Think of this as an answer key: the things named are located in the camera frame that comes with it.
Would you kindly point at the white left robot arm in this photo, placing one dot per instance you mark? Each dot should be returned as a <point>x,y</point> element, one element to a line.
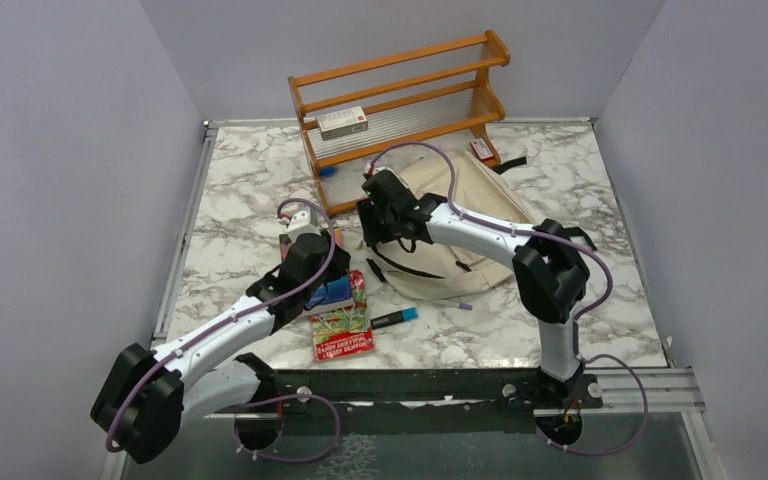
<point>149,394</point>

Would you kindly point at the white red box on shelf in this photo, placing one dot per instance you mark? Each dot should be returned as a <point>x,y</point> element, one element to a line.
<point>342,123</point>

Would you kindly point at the small red white box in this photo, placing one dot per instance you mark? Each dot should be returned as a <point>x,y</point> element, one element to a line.
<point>481,150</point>

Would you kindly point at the wooden two-tier shelf rack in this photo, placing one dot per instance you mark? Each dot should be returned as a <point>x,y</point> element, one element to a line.
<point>417,95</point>

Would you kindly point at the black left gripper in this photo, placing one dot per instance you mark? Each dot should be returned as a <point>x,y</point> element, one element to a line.
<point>340,264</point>

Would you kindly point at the red Treehouse book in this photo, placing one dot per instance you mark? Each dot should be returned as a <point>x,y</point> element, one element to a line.
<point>344,332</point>

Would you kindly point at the blue Jane Eyre book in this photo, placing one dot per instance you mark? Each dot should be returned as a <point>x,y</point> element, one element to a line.
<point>335,293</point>

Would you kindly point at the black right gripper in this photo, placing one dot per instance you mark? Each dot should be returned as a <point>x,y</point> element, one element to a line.
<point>371,233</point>

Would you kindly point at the beige canvas backpack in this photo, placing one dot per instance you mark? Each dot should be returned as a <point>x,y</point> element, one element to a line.
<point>437,272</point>

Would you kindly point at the black blue highlighter marker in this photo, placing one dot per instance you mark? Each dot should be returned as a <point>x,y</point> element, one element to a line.
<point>394,318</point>

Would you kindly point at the white purple-capped pen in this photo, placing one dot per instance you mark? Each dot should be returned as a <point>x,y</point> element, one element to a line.
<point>453,304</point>

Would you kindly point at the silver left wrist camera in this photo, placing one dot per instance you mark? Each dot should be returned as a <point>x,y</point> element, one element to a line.
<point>301,222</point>

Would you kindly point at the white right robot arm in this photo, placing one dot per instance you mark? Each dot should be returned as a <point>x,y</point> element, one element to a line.
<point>549,269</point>

